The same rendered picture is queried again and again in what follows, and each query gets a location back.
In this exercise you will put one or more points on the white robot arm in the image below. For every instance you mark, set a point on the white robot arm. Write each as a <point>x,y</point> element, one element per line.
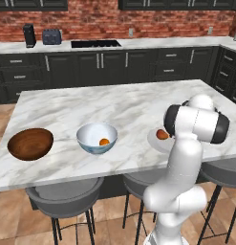
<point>183,166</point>

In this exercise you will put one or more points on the white and blue bowl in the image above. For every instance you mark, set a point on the white and blue bowl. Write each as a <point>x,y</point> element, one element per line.
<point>92,135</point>

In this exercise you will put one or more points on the white plate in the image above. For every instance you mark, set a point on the white plate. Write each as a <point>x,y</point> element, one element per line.
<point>159,143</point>

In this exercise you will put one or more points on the brown wooden bowl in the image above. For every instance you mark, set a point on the brown wooden bowl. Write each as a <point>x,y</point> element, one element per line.
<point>30,144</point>

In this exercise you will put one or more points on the small orange fruit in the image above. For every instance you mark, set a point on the small orange fruit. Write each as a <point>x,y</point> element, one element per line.
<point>104,142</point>

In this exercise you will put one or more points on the reddish brown fruit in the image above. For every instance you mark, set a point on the reddish brown fruit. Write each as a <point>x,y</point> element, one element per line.
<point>161,134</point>

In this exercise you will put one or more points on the dark base cupboard run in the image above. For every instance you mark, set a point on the dark base cupboard run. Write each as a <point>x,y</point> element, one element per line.
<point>227,75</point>
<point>106,68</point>

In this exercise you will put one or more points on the grey bar stool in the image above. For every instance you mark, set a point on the grey bar stool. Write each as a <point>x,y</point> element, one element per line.
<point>221,173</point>
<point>138,188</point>
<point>65,197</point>

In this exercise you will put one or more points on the black hob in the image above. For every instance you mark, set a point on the black hob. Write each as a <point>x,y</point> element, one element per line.
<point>95,43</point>

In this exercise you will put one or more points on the dark grey toaster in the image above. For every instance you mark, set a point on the dark grey toaster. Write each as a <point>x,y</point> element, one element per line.
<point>52,36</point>

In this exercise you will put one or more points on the black coffee machine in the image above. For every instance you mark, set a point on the black coffee machine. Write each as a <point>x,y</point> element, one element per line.
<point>29,35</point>

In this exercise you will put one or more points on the white wall socket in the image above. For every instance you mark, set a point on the white wall socket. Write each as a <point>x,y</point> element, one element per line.
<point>131,32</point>
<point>210,30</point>

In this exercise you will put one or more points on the dark wall cupboard run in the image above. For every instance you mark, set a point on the dark wall cupboard run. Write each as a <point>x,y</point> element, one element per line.
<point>178,4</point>
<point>32,4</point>

